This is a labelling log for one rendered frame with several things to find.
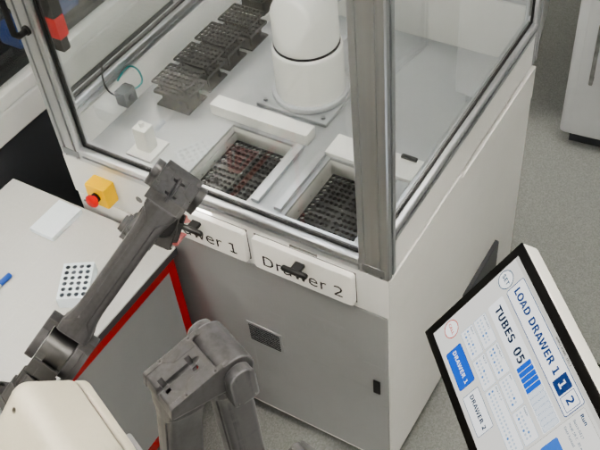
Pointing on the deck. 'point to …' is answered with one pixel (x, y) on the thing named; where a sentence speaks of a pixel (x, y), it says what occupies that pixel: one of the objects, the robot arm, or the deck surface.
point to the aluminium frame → (375, 60)
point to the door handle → (12, 23)
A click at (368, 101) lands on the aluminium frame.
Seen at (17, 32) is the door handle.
